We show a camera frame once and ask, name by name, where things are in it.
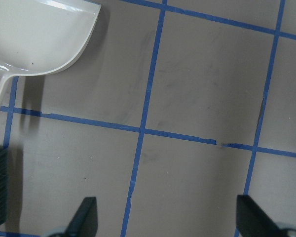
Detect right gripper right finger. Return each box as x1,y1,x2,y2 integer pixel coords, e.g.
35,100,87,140
236,195,296,237

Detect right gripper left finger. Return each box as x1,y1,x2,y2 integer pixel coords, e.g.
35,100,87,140
46,197,98,237

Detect beige plastic dustpan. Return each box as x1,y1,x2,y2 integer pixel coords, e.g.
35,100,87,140
0,0,101,105

